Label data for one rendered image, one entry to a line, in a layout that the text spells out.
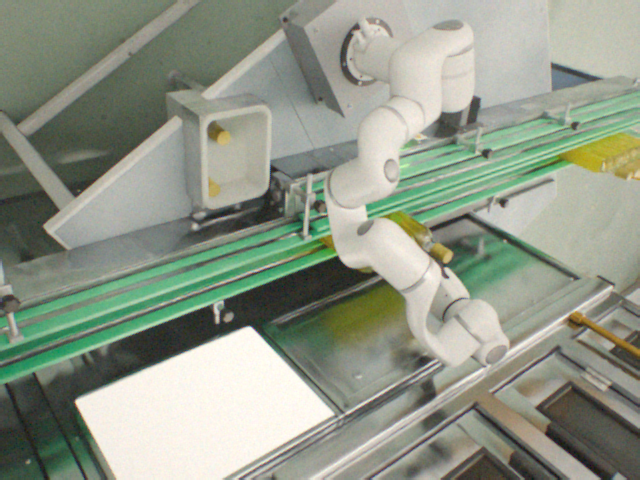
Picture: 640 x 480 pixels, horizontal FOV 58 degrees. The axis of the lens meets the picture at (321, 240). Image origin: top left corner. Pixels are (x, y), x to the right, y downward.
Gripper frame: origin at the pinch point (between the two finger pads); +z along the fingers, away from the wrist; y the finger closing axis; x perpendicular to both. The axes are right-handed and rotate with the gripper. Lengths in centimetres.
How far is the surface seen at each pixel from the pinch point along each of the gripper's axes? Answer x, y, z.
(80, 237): 71, 8, 25
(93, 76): 61, 23, 85
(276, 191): 26.4, 11.3, 26.8
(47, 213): 80, -15, 78
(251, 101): 32, 33, 30
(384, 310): 5.2, -13.8, 4.5
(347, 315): 14.9, -13.7, 5.6
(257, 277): 35.0, -3.9, 14.6
